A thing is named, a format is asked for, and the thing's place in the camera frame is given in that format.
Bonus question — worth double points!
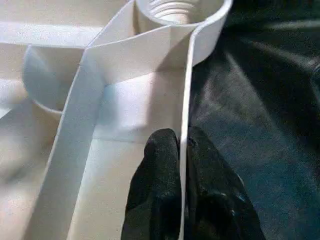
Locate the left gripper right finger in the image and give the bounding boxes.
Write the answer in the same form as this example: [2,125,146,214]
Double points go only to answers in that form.
[185,125,267,240]

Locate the white plastic table top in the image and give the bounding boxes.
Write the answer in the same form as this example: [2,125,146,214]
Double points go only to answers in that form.
[0,0,235,240]

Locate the black work mat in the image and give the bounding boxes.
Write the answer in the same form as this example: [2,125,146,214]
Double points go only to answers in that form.
[184,0,320,240]

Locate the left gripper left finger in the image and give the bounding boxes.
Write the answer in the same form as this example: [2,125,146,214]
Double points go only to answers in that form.
[120,127,183,240]

